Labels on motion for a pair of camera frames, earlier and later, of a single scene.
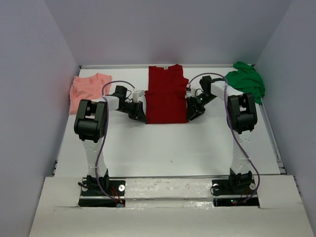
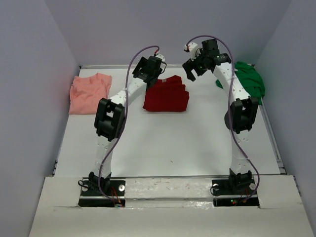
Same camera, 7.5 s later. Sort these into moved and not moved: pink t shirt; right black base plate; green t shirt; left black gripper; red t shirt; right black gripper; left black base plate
Moved: left black gripper; right black gripper; red t shirt
Not moved: left black base plate; pink t shirt; right black base plate; green t shirt
